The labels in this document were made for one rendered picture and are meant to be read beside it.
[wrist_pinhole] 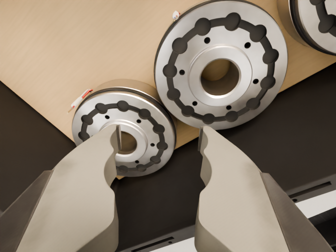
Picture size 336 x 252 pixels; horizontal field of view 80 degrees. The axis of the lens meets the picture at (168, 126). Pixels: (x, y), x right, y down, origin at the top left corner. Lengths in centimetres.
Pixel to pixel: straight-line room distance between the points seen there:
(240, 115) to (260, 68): 4
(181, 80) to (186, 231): 12
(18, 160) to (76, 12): 14
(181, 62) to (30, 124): 17
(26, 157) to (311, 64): 27
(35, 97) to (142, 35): 13
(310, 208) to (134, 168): 48
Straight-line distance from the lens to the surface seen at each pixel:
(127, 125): 19
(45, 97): 25
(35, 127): 26
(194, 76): 16
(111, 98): 18
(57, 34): 22
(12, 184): 22
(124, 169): 23
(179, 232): 18
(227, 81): 19
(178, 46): 16
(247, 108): 19
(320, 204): 62
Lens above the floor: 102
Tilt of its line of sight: 57 degrees down
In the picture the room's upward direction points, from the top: 174 degrees counter-clockwise
